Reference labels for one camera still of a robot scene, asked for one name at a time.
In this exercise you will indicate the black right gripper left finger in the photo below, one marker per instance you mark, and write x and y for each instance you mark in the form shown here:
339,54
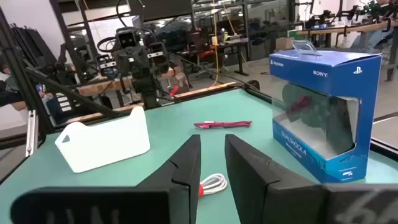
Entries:
174,202

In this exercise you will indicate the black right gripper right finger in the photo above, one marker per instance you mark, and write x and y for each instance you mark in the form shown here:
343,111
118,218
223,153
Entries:
264,193

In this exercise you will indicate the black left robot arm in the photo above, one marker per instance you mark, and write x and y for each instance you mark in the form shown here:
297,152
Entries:
146,90

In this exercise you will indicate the white plastic tray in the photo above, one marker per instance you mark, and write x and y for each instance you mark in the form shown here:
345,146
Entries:
102,146

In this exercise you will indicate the black desk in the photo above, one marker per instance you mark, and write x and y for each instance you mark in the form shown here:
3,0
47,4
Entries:
230,43

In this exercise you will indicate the person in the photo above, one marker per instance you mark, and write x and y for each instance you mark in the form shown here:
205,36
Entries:
370,39
7,90

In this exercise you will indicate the blue PlayStation controller box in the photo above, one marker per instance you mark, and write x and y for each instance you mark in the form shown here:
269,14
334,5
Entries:
370,109

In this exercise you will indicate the brown cardboard box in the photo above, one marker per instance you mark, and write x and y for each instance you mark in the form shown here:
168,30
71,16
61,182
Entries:
283,44

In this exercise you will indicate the long wooden table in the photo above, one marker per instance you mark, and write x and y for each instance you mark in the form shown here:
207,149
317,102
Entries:
342,29

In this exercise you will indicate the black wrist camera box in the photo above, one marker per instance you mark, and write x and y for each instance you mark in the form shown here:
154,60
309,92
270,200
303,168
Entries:
127,38

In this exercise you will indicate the silver aluminium rail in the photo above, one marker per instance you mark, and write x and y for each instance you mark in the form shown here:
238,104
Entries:
32,133

